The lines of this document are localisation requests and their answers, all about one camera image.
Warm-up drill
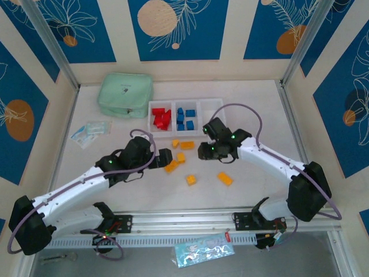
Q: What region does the blue white plastic packet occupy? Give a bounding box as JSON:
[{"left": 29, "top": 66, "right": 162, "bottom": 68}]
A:
[{"left": 70, "top": 125, "right": 97, "bottom": 149}]

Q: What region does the grey slotted cable duct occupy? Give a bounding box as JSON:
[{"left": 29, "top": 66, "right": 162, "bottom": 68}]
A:
[{"left": 37, "top": 233, "right": 257, "bottom": 249}]

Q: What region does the white plastic bin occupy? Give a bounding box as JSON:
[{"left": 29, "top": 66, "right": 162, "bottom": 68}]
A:
[
  {"left": 174, "top": 99, "right": 201, "bottom": 138},
  {"left": 148, "top": 100, "right": 176, "bottom": 139},
  {"left": 198, "top": 98, "right": 226, "bottom": 136}
]

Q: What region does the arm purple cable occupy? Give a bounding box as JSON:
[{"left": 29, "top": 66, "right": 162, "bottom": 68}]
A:
[
  {"left": 212, "top": 103, "right": 342, "bottom": 249},
  {"left": 6, "top": 129, "right": 158, "bottom": 262}
]

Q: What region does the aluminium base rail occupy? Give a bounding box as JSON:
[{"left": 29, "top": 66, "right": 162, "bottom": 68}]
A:
[{"left": 24, "top": 206, "right": 344, "bottom": 240}]

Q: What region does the aluminium frame post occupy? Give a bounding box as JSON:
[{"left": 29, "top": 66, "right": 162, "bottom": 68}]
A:
[
  {"left": 22, "top": 0, "right": 81, "bottom": 91},
  {"left": 282, "top": 0, "right": 335, "bottom": 87}
]

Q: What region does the shiny sticker packet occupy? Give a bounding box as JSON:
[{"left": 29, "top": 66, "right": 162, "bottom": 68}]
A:
[{"left": 171, "top": 233, "right": 236, "bottom": 269}]

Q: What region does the mint green zipper pouch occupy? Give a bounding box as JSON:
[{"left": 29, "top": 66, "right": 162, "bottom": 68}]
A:
[{"left": 96, "top": 72, "right": 154, "bottom": 119}]

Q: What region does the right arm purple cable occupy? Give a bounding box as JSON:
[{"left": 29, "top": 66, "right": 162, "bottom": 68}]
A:
[{"left": 212, "top": 103, "right": 342, "bottom": 249}]

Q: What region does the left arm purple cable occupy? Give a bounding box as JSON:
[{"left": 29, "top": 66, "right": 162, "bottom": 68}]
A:
[{"left": 6, "top": 129, "right": 158, "bottom": 262}]

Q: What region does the clear plastic packet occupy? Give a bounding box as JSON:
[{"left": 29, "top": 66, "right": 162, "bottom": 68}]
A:
[{"left": 85, "top": 121, "right": 112, "bottom": 136}]

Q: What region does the aluminium side rail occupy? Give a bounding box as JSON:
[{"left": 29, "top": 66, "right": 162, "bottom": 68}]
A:
[
  {"left": 42, "top": 86, "right": 80, "bottom": 214},
  {"left": 275, "top": 80, "right": 323, "bottom": 207}
]

